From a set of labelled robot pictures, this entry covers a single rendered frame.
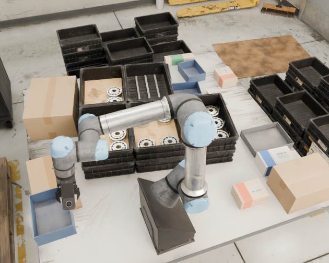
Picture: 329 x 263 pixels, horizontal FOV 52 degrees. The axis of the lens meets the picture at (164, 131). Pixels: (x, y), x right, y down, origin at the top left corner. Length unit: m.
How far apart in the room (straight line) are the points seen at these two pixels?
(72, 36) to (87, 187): 2.05
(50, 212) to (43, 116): 0.82
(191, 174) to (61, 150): 0.52
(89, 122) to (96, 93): 1.09
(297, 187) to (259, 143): 0.47
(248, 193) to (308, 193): 0.30
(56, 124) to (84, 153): 1.03
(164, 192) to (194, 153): 0.39
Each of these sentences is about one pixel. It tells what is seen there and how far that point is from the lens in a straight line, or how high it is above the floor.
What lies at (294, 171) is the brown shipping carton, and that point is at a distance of 1.96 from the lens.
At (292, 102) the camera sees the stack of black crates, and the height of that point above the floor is 0.38.
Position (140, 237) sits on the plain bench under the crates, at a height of 0.70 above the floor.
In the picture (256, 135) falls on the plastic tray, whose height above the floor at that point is 0.70.
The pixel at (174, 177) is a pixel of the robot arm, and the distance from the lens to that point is 1.59.
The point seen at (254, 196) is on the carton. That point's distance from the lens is 1.90.
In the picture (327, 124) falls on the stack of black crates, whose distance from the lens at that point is 2.88.
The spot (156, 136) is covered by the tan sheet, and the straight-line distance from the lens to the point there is 2.03.
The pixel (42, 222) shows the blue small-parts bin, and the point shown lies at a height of 1.07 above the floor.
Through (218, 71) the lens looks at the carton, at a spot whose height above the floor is 0.78.
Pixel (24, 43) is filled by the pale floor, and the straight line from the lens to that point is 4.74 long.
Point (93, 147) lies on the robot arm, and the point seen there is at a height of 1.44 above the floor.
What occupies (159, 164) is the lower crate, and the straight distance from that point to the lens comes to 1.98.
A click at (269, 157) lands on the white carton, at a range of 2.07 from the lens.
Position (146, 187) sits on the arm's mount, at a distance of 1.64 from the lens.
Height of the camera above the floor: 2.32
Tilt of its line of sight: 46 degrees down
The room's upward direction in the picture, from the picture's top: straight up
